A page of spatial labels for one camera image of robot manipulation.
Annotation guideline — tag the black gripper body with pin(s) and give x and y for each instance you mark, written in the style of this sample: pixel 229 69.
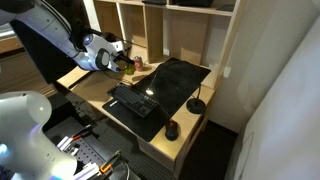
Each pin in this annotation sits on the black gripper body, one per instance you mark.
pixel 121 58

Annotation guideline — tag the white small box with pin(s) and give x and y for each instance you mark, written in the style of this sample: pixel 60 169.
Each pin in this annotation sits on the white small box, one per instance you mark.
pixel 86 171

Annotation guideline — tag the black curved monitor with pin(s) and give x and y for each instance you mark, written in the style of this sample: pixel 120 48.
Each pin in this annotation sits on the black curved monitor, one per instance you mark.
pixel 40 56

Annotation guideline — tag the flat black device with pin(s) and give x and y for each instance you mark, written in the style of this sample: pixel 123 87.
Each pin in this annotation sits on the flat black device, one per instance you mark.
pixel 154 1

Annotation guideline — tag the red can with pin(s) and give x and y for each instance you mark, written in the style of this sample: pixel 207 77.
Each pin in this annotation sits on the red can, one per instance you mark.
pixel 138 63

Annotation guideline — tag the black gooseneck desk lamp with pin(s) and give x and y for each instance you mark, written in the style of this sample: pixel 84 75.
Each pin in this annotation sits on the black gooseneck desk lamp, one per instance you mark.
pixel 196 106

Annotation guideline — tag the black mechanical keyboard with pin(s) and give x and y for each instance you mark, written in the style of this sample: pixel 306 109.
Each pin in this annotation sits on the black mechanical keyboard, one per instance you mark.
pixel 133 100

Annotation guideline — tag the black object on shelf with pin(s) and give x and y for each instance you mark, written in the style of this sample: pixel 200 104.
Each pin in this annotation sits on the black object on shelf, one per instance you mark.
pixel 195 2

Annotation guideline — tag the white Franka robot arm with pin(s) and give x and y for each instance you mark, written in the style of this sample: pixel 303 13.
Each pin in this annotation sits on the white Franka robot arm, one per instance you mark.
pixel 50 26

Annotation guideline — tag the black desk mat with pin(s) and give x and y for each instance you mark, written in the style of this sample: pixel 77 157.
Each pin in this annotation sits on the black desk mat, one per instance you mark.
pixel 176 83

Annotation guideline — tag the black computer mouse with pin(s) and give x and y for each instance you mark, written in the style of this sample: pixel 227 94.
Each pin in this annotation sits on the black computer mouse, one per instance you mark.
pixel 172 130

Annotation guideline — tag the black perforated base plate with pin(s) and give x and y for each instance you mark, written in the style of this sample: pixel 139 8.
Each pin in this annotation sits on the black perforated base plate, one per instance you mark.
pixel 90 150

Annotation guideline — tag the white wall outlet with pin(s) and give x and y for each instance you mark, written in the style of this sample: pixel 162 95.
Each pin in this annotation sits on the white wall outlet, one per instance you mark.
pixel 227 71

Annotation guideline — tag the wooden shelf unit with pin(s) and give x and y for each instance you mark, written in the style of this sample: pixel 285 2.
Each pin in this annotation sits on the wooden shelf unit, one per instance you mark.
pixel 186 36

